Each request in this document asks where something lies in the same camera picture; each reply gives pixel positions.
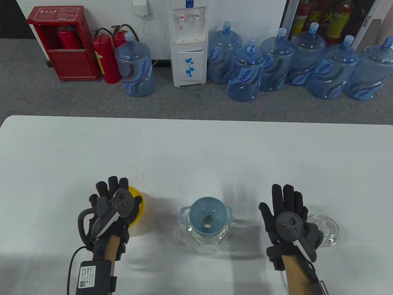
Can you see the clear glass jar lid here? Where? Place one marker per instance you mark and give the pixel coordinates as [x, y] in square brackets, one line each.
[328, 229]

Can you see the red fire extinguisher cabinet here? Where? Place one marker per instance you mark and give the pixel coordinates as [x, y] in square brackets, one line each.
[73, 66]

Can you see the black wrist sensor box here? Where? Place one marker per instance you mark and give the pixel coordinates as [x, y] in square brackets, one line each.
[93, 276]
[324, 289]

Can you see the person's right hand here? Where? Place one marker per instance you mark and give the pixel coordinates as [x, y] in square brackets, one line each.
[276, 199]

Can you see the person's right forearm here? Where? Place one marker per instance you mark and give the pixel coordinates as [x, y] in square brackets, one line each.
[296, 276]

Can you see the row of blue water bottles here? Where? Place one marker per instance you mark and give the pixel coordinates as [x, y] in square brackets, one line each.
[245, 76]

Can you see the white wall box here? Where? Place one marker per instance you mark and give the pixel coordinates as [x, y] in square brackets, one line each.
[141, 7]

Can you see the blue plastic funnel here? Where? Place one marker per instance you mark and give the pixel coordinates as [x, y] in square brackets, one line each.
[199, 212]

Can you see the person's left hand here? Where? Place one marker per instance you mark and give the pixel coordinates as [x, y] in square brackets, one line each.
[104, 233]

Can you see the black handheld controller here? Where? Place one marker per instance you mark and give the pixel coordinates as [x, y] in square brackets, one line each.
[288, 227]
[122, 202]

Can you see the clear glass jar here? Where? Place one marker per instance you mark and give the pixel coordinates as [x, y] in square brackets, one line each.
[207, 245]

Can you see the person's left forearm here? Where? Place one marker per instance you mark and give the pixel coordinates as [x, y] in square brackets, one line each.
[112, 249]

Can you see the blue water jug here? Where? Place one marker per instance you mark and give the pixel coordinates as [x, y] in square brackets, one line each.
[136, 70]

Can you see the yellow bowl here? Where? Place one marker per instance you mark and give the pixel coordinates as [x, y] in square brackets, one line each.
[138, 212]

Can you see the white water dispenser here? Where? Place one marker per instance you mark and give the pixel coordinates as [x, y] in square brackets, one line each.
[188, 55]

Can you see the red yellow fire extinguisher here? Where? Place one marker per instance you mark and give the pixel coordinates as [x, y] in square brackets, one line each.
[302, 12]
[340, 18]

